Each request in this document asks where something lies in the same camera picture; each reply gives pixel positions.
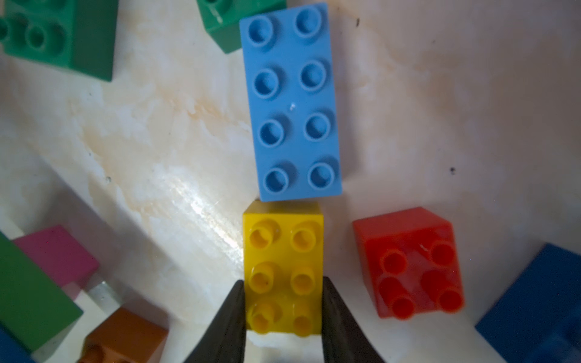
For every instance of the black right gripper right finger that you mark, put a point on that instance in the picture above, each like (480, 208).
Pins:
(342, 338)

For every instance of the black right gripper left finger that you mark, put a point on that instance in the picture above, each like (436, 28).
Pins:
(225, 338)

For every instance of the red 2x2 lego brick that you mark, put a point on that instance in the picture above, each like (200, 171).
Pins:
(409, 263)

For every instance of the yellow lego brick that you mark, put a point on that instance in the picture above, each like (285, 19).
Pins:
(283, 267)

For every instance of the light green lego brick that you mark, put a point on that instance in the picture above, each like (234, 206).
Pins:
(34, 309)

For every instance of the light blue brick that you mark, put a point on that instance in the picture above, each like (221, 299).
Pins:
(291, 95)

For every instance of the dark green brick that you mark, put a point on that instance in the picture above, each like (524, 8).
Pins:
(221, 18)
(74, 35)

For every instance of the brown 2x2 lego brick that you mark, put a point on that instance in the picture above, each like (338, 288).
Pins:
(125, 337)

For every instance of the magenta 2x2 lego brick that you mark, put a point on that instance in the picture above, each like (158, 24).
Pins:
(61, 257)

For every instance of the blue 2x3 lego brick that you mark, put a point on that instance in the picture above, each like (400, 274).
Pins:
(538, 318)

